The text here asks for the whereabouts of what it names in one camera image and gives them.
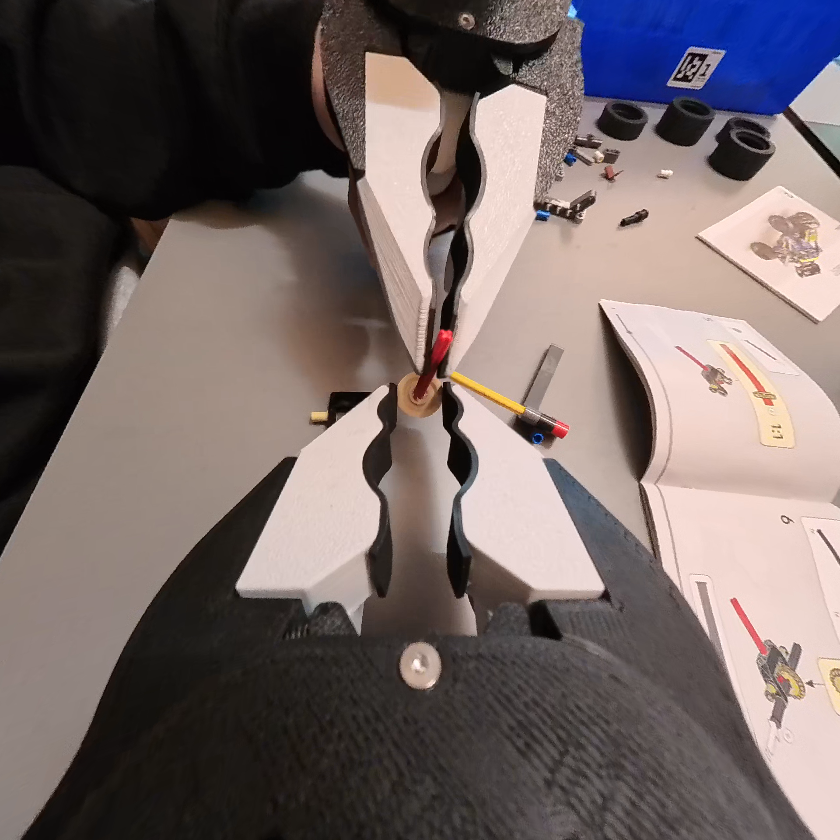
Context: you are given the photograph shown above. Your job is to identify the person's left forearm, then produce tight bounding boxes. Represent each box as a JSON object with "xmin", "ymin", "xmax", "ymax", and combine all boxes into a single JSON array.
[{"xmin": 0, "ymin": 0, "xmax": 349, "ymax": 221}]

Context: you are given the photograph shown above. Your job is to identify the person's black clothing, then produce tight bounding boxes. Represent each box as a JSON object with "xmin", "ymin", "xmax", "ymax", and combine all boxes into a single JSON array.
[{"xmin": 0, "ymin": 164, "xmax": 142, "ymax": 552}]

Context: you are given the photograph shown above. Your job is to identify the blue plastic bin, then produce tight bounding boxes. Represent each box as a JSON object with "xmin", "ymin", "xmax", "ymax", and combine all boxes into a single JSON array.
[{"xmin": 567, "ymin": 0, "xmax": 840, "ymax": 116}]

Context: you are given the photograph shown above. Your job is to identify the open lego instruction booklet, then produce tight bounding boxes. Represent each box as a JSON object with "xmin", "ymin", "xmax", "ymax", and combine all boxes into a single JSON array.
[{"xmin": 598, "ymin": 298, "xmax": 840, "ymax": 840}]

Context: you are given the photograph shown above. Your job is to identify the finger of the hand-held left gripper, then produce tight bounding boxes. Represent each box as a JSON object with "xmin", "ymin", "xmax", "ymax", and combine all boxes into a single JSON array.
[
  {"xmin": 445, "ymin": 87, "xmax": 547, "ymax": 376},
  {"xmin": 356, "ymin": 51, "xmax": 442, "ymax": 373}
]

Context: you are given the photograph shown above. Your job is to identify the pile of loose lego pieces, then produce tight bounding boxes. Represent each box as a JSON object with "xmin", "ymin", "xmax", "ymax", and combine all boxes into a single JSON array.
[{"xmin": 535, "ymin": 131, "xmax": 624, "ymax": 224}]

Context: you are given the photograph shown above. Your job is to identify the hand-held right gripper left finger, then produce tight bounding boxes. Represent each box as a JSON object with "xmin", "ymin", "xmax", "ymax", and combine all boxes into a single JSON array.
[{"xmin": 235, "ymin": 384, "xmax": 400, "ymax": 634}]

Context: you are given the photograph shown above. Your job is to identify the black lego frame tan pins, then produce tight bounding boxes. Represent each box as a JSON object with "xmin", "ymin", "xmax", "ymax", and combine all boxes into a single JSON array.
[{"xmin": 310, "ymin": 390, "xmax": 375, "ymax": 427}]

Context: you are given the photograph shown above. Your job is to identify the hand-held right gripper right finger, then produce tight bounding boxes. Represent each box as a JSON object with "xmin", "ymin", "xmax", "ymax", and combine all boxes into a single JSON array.
[{"xmin": 441, "ymin": 382, "xmax": 606, "ymax": 614}]

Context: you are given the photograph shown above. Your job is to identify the red lego axle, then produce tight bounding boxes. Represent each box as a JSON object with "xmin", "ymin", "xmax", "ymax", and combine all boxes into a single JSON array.
[{"xmin": 412, "ymin": 329, "xmax": 454, "ymax": 401}]

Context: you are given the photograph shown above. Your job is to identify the yellow axle lego assembly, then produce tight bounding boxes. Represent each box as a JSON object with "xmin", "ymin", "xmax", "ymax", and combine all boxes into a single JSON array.
[{"xmin": 449, "ymin": 344, "xmax": 571, "ymax": 447}]

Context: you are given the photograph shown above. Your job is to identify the small lego leaflet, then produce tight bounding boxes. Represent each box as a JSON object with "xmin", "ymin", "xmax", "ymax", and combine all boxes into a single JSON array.
[{"xmin": 697, "ymin": 187, "xmax": 840, "ymax": 324}]

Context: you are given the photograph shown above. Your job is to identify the black lego tire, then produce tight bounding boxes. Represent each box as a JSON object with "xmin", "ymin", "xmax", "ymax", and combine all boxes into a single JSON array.
[
  {"xmin": 656, "ymin": 97, "xmax": 716, "ymax": 147},
  {"xmin": 597, "ymin": 100, "xmax": 649, "ymax": 141},
  {"xmin": 715, "ymin": 117, "xmax": 772, "ymax": 148},
  {"xmin": 707, "ymin": 129, "xmax": 777, "ymax": 181}
]

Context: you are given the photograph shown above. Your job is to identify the tan lego gear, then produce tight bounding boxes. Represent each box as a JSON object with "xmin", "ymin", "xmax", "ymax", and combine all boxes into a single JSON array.
[{"xmin": 397, "ymin": 373, "xmax": 444, "ymax": 419}]

